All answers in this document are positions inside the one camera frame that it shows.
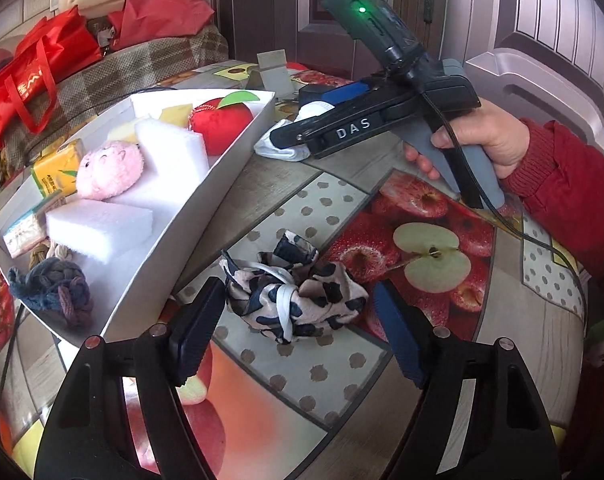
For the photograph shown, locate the blue tissue pack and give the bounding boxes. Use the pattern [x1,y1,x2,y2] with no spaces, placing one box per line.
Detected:
[2,190,65,258]

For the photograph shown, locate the black charging cable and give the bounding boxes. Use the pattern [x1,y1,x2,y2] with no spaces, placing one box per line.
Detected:
[0,303,28,391]

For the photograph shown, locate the pale yellow sponge block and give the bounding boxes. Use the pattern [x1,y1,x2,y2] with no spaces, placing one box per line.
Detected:
[159,104,193,129]

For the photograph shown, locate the person's right hand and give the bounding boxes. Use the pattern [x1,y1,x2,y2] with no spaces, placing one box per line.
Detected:
[404,99,530,180]

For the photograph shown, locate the white foam block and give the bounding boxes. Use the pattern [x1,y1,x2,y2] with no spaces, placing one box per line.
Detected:
[134,119,210,200]
[46,200,153,263]

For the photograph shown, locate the brown beige braided scrunchie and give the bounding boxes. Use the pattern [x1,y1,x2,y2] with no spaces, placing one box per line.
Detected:
[28,238,73,269]

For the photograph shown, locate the red plush apple toy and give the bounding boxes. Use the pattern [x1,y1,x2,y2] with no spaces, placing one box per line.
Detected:
[187,90,259,156]

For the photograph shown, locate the yellow green scouring sponge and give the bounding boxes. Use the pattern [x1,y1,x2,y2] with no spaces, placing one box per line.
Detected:
[106,122,138,144]

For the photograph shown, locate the red sweater forearm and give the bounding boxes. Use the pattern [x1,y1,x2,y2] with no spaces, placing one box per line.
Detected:
[504,119,604,280]

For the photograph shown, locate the white rolled sock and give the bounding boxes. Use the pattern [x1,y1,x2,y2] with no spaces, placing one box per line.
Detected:
[253,101,334,162]

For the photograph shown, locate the pink plush pig toy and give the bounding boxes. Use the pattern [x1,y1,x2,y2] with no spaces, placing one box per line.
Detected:
[76,141,144,200]

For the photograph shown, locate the red tote bag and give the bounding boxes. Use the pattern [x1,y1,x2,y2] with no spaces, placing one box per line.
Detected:
[0,8,102,148]

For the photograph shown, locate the leopard print scrunchie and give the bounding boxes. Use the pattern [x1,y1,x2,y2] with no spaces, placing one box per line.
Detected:
[219,231,368,344]

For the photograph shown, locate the blue pink braided scrunchies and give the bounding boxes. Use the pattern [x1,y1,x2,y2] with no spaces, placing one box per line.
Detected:
[8,257,92,327]

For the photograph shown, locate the yellow bamboo tissue pack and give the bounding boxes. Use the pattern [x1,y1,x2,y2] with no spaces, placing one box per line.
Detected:
[32,139,85,197]

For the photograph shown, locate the dark red nonwoven bag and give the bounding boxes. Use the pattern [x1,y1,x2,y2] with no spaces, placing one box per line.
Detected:
[108,0,214,51]

